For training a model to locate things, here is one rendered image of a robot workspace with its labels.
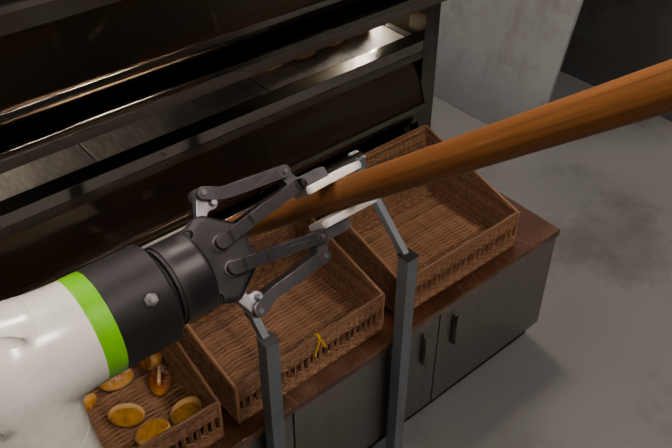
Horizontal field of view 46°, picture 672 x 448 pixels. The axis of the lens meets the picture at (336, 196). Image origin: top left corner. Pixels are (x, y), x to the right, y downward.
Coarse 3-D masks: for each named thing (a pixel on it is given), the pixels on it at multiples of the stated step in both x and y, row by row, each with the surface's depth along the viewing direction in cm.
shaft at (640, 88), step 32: (576, 96) 52; (608, 96) 50; (640, 96) 48; (480, 128) 61; (512, 128) 57; (544, 128) 54; (576, 128) 52; (608, 128) 51; (416, 160) 67; (448, 160) 63; (480, 160) 61; (320, 192) 81; (352, 192) 76; (384, 192) 72; (256, 224) 94; (288, 224) 90
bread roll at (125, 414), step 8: (112, 408) 217; (120, 408) 217; (128, 408) 217; (136, 408) 218; (112, 416) 216; (120, 416) 217; (128, 416) 217; (136, 416) 218; (144, 416) 219; (120, 424) 217; (128, 424) 218; (136, 424) 219
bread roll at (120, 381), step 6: (126, 372) 229; (132, 372) 231; (114, 378) 227; (120, 378) 228; (126, 378) 229; (132, 378) 231; (102, 384) 227; (108, 384) 227; (114, 384) 227; (120, 384) 228; (126, 384) 229; (108, 390) 228; (114, 390) 228
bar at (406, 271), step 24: (336, 168) 216; (360, 168) 221; (384, 216) 221; (408, 264) 220; (408, 288) 226; (408, 312) 233; (264, 336) 197; (408, 336) 240; (264, 360) 199; (408, 360) 248; (264, 384) 206; (264, 408) 213
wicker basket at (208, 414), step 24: (168, 360) 232; (144, 384) 232; (192, 384) 221; (96, 408) 225; (144, 408) 225; (168, 408) 225; (216, 408) 210; (96, 432) 218; (120, 432) 218; (168, 432) 202; (192, 432) 208; (216, 432) 215
